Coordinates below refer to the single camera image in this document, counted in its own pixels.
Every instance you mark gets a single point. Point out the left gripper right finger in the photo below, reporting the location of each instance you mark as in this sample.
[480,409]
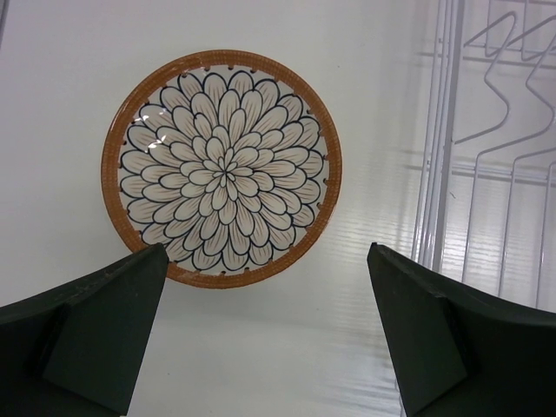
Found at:
[457,351]

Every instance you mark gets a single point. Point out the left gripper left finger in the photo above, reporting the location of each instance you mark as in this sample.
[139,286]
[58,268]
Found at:
[77,349]

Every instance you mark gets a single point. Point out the left flower pattern plate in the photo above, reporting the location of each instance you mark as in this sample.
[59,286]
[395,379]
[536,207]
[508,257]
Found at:
[227,159]

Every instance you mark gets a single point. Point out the white wire dish rack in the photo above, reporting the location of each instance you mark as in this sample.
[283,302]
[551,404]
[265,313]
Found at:
[485,214]

